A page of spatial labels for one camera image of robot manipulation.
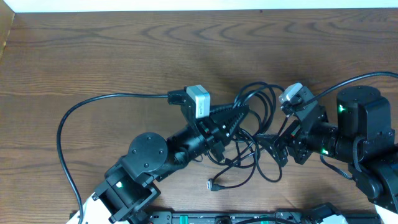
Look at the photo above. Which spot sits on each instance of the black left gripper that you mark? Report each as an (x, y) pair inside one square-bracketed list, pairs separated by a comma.
[(208, 130)]

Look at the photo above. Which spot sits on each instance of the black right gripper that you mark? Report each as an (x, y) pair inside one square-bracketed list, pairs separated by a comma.
[(298, 134)]

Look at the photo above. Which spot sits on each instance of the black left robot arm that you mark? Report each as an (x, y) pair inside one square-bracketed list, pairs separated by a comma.
[(128, 186)]

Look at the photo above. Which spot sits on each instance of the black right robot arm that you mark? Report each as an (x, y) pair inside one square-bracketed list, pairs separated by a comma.
[(362, 138)]

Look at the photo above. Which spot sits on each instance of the wooden panel at left edge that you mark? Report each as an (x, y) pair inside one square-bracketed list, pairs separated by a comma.
[(6, 20)]

